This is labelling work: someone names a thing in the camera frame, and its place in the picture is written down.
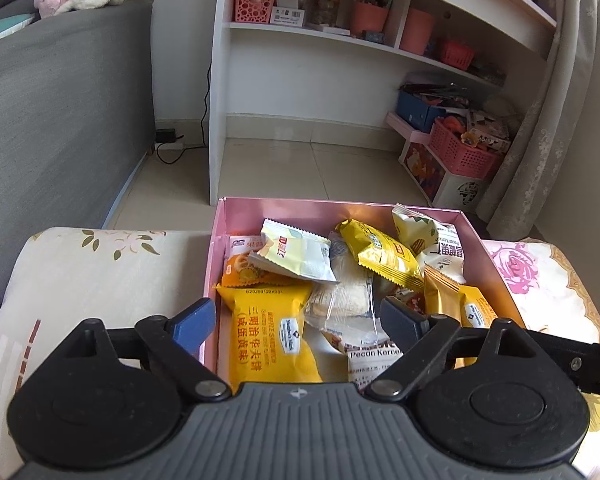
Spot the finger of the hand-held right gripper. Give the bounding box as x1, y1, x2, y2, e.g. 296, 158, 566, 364
522, 329, 600, 401

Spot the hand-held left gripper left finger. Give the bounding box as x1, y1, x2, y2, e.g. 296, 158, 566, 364
62, 297, 231, 403

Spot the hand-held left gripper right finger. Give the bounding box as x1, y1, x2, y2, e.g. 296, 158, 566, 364
365, 296, 531, 403

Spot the large red snack packet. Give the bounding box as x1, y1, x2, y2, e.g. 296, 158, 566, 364
392, 287, 428, 317

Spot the gold snack packet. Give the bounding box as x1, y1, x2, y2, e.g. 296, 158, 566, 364
422, 265, 463, 328

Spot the white pecan snack packet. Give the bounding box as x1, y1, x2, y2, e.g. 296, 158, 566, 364
415, 222, 467, 286
320, 327, 406, 393

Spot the clear packet of white snack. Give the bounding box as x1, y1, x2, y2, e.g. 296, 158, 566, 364
302, 232, 381, 343

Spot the orange lotus root packet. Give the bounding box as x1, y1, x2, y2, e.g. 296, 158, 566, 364
221, 254, 281, 288

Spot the white and yellow snack packet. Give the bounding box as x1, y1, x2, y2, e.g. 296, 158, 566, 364
247, 218, 338, 283

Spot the pink cardboard box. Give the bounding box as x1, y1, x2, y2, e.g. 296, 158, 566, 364
200, 196, 528, 396

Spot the yellow waffle snack packet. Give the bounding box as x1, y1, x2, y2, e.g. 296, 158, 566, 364
457, 284, 501, 331
215, 282, 326, 393

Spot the white printed storage box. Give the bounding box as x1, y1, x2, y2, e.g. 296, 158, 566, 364
386, 111, 491, 211

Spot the large pink basket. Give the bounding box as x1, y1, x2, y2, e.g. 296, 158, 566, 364
427, 117, 506, 180

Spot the white shelf unit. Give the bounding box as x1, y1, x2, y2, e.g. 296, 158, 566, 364
209, 0, 561, 206

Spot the blue box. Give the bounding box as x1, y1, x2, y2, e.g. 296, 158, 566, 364
396, 90, 448, 133

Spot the grey sofa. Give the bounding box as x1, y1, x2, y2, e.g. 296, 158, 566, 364
0, 0, 156, 311

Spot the patterned curtain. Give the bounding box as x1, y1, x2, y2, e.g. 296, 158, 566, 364
477, 0, 600, 241

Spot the small red basket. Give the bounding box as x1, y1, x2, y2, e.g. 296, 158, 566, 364
439, 40, 476, 70

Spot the tall pink pot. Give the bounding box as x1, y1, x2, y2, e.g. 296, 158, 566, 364
399, 7, 437, 56

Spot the salmon pot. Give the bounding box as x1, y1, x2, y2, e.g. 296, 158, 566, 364
350, 0, 390, 37

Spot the pink perforated basket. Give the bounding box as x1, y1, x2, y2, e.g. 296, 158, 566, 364
234, 0, 276, 24

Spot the white labelled box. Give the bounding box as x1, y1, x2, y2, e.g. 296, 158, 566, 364
270, 6, 307, 27

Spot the glass jar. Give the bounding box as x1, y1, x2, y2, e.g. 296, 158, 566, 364
307, 0, 343, 28

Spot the black cable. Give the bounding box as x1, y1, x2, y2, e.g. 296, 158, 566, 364
156, 60, 213, 165

